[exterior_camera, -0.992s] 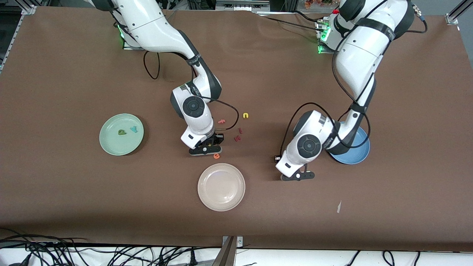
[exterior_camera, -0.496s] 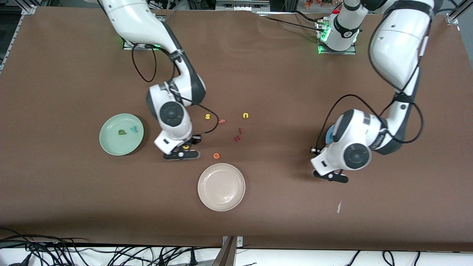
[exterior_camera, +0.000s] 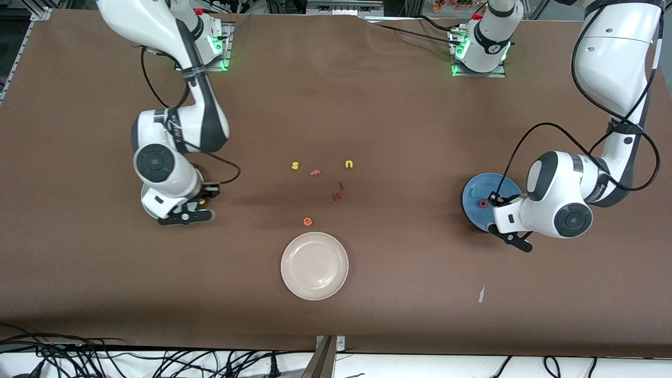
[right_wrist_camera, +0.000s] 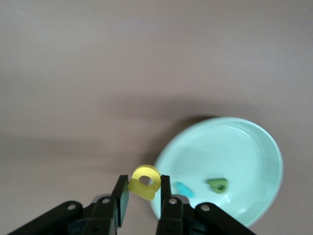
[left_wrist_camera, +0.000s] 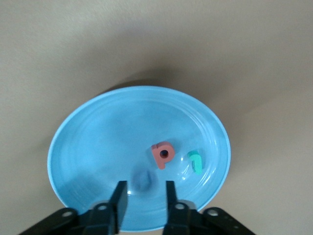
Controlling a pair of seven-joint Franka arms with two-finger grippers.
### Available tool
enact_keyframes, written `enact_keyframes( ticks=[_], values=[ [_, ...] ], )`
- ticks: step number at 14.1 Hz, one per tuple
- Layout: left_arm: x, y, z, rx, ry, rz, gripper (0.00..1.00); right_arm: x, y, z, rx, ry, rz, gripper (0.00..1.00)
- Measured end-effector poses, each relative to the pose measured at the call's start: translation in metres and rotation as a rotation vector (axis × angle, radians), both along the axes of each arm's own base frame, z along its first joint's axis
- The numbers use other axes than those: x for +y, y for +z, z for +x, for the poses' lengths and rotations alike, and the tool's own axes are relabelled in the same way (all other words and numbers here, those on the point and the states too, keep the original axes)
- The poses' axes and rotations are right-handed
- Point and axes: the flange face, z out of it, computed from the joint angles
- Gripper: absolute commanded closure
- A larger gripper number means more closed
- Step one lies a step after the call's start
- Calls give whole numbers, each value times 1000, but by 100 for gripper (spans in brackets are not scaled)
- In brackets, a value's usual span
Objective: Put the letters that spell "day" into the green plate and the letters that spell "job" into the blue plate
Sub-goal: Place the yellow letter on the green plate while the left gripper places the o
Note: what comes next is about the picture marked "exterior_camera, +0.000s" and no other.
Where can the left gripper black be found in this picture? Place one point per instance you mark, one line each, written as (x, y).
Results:
(500, 199)

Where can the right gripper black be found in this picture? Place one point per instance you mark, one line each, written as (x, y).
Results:
(205, 192)

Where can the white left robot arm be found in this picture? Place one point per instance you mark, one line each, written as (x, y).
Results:
(556, 184)

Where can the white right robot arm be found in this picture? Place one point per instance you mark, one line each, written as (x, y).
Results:
(157, 163)

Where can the green plate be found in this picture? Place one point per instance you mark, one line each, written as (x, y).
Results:
(191, 208)

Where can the blue plate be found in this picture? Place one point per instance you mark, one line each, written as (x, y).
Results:
(504, 184)

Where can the small white paper scrap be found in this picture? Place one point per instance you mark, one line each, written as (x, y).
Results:
(481, 295)

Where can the beige plate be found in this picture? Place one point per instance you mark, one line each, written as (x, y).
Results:
(314, 266)

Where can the dark red letter k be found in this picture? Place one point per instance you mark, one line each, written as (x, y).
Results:
(338, 197)

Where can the brown paper table cover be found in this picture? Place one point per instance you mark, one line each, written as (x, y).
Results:
(367, 105)

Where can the grey metal beam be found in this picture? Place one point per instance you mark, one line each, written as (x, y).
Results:
(321, 367)

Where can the orange flowers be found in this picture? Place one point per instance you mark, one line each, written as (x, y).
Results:
(451, 4)

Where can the grey metal box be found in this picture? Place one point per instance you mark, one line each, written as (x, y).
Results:
(341, 6)

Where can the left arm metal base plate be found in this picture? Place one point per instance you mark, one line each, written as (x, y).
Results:
(501, 74)

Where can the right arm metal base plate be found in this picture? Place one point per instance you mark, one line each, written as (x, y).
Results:
(226, 58)

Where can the small metal bracket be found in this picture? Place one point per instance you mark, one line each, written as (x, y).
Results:
(340, 344)

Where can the grey aluminium rail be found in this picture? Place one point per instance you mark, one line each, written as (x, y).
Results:
(22, 37)

